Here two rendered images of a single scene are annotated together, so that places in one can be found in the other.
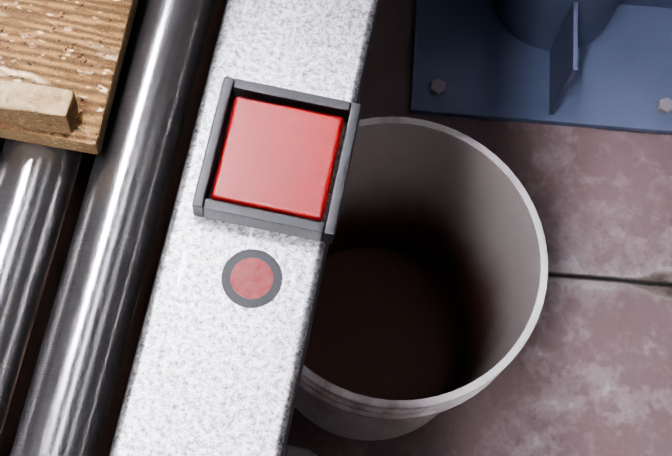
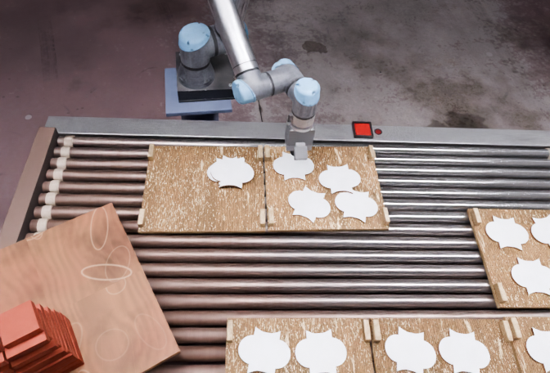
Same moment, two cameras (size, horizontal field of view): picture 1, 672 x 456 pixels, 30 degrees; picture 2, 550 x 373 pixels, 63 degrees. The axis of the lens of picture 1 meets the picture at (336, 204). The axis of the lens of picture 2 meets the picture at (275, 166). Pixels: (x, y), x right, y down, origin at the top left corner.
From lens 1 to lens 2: 155 cm
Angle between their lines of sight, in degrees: 43
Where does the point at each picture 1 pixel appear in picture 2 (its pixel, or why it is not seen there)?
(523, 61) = not seen: hidden behind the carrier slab
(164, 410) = (398, 137)
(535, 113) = not seen: hidden behind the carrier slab
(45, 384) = (401, 149)
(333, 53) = (343, 128)
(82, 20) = (354, 151)
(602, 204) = not seen: hidden behind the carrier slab
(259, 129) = (360, 131)
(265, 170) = (365, 129)
